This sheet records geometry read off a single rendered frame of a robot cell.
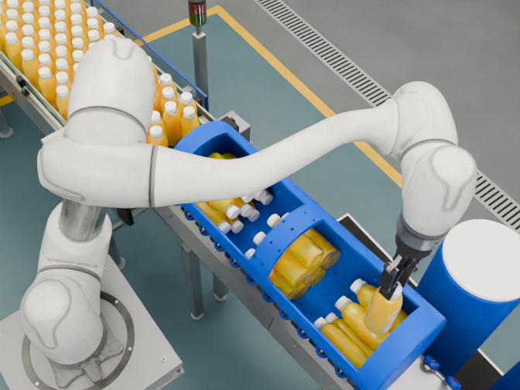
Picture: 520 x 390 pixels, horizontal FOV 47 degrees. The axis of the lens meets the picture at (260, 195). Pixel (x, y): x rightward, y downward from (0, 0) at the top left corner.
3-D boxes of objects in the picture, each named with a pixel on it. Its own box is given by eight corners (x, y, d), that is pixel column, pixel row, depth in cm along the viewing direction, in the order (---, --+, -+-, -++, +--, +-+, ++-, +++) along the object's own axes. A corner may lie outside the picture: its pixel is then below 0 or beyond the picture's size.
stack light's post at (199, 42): (207, 206, 311) (197, 39, 221) (203, 202, 313) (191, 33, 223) (213, 203, 313) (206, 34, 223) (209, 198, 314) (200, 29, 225)
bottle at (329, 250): (324, 268, 174) (285, 230, 181) (339, 250, 174) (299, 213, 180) (316, 266, 168) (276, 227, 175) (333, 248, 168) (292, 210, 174)
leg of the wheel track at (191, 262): (196, 323, 275) (187, 254, 223) (188, 313, 277) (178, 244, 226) (206, 315, 277) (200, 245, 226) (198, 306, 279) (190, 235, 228)
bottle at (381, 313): (390, 337, 142) (406, 307, 129) (361, 332, 143) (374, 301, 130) (391, 312, 146) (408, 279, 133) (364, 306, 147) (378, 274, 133)
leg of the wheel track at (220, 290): (220, 304, 280) (217, 233, 229) (212, 295, 283) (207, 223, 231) (229, 296, 283) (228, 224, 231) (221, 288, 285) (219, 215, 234)
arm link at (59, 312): (34, 366, 148) (-1, 336, 130) (48, 296, 158) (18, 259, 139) (100, 366, 148) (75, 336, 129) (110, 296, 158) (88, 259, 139)
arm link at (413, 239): (463, 217, 107) (453, 234, 112) (423, 185, 111) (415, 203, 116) (431, 246, 103) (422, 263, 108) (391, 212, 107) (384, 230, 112)
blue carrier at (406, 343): (362, 414, 160) (386, 377, 137) (164, 206, 196) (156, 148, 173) (429, 347, 172) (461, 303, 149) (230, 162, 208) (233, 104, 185)
